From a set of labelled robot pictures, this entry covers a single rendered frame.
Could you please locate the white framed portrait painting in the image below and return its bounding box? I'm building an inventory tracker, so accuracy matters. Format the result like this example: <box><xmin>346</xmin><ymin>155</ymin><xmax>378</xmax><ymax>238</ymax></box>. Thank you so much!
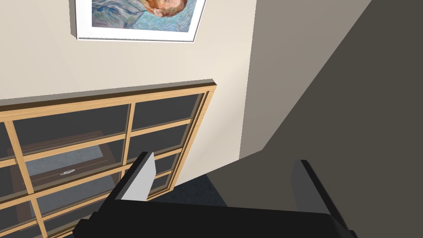
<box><xmin>69</xmin><ymin>0</ymin><xmax>207</xmax><ymax>43</ymax></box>

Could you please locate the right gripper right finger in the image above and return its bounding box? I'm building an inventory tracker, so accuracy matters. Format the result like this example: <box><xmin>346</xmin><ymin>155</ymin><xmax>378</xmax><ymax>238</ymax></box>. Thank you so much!
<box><xmin>290</xmin><ymin>159</ymin><xmax>341</xmax><ymax>220</ymax></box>

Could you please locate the wooden glass-front cabinet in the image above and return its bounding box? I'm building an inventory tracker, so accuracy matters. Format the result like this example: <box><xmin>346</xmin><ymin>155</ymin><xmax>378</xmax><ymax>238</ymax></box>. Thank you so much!
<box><xmin>0</xmin><ymin>79</ymin><xmax>218</xmax><ymax>238</ymax></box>

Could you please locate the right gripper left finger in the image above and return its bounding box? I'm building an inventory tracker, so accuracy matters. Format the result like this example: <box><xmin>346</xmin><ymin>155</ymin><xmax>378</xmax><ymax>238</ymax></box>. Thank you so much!
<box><xmin>113</xmin><ymin>151</ymin><xmax>157</xmax><ymax>202</ymax></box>

